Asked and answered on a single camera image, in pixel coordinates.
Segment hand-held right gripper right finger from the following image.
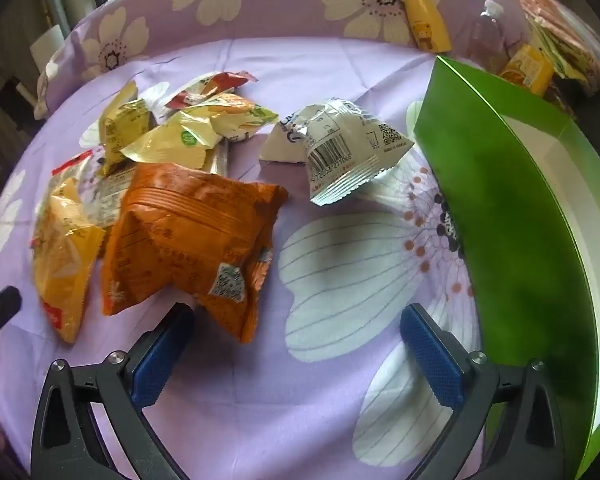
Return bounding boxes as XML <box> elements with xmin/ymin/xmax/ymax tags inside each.
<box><xmin>400</xmin><ymin>302</ymin><xmax>566</xmax><ymax>480</ymax></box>

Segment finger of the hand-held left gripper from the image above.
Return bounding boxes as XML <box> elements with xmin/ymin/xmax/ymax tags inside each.
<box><xmin>0</xmin><ymin>277</ymin><xmax>22</xmax><ymax>376</ymax></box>

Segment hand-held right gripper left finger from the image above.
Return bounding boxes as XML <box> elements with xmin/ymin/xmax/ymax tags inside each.
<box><xmin>30</xmin><ymin>302</ymin><xmax>196</xmax><ymax>480</ymax></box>

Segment orange snack packet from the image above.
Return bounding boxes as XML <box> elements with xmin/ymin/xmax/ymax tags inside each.
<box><xmin>101</xmin><ymin>162</ymin><xmax>288</xmax><ymax>345</ymax></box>

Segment clear cracker packet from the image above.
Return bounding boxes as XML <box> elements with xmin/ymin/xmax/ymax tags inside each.
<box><xmin>82</xmin><ymin>142</ymin><xmax>231</xmax><ymax>228</ymax></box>

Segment green cardboard box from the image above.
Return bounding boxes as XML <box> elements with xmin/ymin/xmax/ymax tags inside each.
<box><xmin>412</xmin><ymin>55</ymin><xmax>600</xmax><ymax>480</ymax></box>

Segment pale yellow green snack packet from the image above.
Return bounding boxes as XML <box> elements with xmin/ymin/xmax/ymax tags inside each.
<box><xmin>121</xmin><ymin>94</ymin><xmax>279</xmax><ymax>170</ymax></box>

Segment small yellow snack packet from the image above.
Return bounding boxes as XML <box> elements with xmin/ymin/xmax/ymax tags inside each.
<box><xmin>99</xmin><ymin>81</ymin><xmax>155</xmax><ymax>177</ymax></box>

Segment silver white snack packet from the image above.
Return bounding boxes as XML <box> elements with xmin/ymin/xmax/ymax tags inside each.
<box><xmin>258</xmin><ymin>98</ymin><xmax>416</xmax><ymax>207</ymax></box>

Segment red white snack packet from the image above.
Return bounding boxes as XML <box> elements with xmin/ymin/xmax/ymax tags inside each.
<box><xmin>164</xmin><ymin>71</ymin><xmax>258</xmax><ymax>111</ymax></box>

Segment purple floral bedsheet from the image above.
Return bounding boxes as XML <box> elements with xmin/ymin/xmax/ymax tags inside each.
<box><xmin>0</xmin><ymin>0</ymin><xmax>596</xmax><ymax>480</ymax></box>

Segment yellow drink carton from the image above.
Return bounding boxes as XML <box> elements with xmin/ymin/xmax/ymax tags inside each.
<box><xmin>499</xmin><ymin>44</ymin><xmax>555</xmax><ymax>96</ymax></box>

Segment clear plastic bottle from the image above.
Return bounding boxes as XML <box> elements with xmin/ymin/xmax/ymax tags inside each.
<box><xmin>467</xmin><ymin>0</ymin><xmax>518</xmax><ymax>68</ymax></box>

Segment yellow green folded cloth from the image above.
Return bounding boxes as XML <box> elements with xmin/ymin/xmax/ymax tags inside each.
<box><xmin>530</xmin><ymin>17</ymin><xmax>591</xmax><ymax>81</ymax></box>

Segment yellow bottle with red cap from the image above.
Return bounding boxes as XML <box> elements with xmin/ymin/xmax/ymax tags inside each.
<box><xmin>387</xmin><ymin>0</ymin><xmax>453</xmax><ymax>53</ymax></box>

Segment stack of pink folded cloths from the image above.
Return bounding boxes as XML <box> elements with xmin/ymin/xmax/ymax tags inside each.
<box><xmin>515</xmin><ymin>0</ymin><xmax>600</xmax><ymax>93</ymax></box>

